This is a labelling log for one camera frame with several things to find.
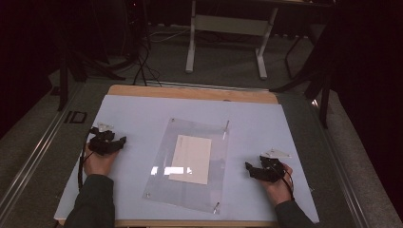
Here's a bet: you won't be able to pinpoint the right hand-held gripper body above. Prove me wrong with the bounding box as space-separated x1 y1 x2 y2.
259 148 292 183

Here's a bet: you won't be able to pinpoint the white metal desk frame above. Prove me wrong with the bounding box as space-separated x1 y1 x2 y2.
184 0 280 81

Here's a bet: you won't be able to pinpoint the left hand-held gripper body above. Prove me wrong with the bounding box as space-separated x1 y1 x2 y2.
89 122 120 157

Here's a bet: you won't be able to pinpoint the white floor cable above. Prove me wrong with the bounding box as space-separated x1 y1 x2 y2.
145 27 192 45

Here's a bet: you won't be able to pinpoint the right hand-held gripper cable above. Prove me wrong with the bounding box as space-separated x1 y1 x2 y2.
273 162 296 201

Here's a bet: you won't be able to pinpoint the white table mat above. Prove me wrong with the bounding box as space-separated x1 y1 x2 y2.
53 94 320 223

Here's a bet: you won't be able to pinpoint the person's left hand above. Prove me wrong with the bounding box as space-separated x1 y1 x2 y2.
83 147 121 178

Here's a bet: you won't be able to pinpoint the clear acrylic photo frame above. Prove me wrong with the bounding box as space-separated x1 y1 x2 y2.
142 117 231 216

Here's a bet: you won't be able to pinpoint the hand-held gripper cable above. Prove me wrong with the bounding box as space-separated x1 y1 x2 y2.
77 131 95 192
273 162 296 201

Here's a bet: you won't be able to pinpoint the left hand-held gripper cable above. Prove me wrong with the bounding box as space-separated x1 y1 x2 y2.
77 131 95 192

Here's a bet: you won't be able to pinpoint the person's right hand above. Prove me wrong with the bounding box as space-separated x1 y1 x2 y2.
259 162 295 208

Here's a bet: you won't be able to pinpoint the aluminium floor rail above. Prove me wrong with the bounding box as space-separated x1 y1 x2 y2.
0 81 85 218
311 99 373 228

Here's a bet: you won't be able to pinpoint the black floor cables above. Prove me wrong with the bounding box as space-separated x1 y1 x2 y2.
131 28 163 87

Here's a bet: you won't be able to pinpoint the black metal chair legs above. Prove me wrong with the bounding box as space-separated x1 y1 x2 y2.
283 33 307 80

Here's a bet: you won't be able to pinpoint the dark curtain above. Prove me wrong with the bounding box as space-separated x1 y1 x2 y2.
331 0 403 221
0 0 66 141

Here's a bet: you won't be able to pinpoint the paper photo card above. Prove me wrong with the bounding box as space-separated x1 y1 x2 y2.
167 134 213 186

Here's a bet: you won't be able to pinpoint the black tripod stand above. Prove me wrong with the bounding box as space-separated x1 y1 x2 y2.
269 31 336 129
56 0 127 112

